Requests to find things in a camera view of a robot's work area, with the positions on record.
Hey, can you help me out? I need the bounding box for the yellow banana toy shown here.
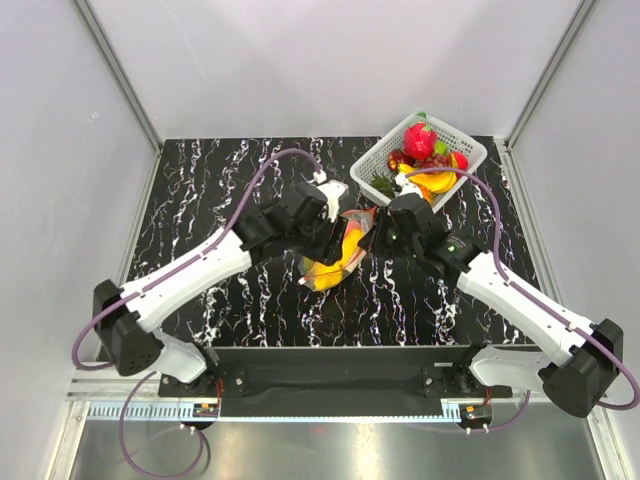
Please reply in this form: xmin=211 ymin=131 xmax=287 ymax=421
xmin=409 ymin=171 xmax=457 ymax=194

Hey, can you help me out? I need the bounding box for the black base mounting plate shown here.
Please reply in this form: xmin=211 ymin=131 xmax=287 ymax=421
xmin=159 ymin=346 xmax=512 ymax=422

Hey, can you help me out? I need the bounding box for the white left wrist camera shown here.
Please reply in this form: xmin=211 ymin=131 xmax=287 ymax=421
xmin=313 ymin=171 xmax=349 ymax=222

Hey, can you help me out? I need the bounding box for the orange pineapple toy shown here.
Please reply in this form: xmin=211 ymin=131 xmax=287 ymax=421
xmin=370 ymin=173 xmax=400 ymax=198

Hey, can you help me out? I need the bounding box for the aluminium frame rail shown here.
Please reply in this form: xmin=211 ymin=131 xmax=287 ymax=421
xmin=67 ymin=367 xmax=151 ymax=401

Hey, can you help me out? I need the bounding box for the white slotted cable duct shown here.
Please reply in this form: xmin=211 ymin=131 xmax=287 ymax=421
xmin=87 ymin=401 xmax=219 ymax=422

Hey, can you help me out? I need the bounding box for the red dragon fruit toy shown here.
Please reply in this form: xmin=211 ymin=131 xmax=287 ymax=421
xmin=403 ymin=122 xmax=438 ymax=160

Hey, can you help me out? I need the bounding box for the white plastic basket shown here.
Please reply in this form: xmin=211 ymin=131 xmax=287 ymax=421
xmin=350 ymin=112 xmax=487 ymax=211

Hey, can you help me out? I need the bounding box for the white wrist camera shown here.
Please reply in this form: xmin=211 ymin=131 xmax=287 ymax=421
xmin=313 ymin=171 xmax=349 ymax=222
xmin=395 ymin=174 xmax=432 ymax=203

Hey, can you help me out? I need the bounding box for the red strawberry toy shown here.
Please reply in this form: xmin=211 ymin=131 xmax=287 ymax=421
xmin=450 ymin=152 xmax=469 ymax=171

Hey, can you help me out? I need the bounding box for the dark red apple toy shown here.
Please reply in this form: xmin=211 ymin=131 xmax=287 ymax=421
xmin=387 ymin=149 xmax=415 ymax=172

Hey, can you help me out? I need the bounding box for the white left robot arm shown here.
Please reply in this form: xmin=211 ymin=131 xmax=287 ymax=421
xmin=95 ymin=180 xmax=350 ymax=396

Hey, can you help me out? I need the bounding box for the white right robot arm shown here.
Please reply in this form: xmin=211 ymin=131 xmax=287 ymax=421
xmin=360 ymin=193 xmax=624 ymax=418

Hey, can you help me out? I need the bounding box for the clear zip top bag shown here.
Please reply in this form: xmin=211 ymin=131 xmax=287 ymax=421
xmin=298 ymin=207 xmax=379 ymax=292

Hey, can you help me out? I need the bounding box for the purple grape bunch toy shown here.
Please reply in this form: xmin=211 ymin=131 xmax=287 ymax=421
xmin=416 ymin=153 xmax=450 ymax=169

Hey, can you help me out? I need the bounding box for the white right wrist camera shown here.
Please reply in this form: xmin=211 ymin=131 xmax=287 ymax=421
xmin=395 ymin=174 xmax=432 ymax=203

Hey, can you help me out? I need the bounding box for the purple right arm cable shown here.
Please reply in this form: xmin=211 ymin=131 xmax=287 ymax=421
xmin=407 ymin=167 xmax=640 ymax=434

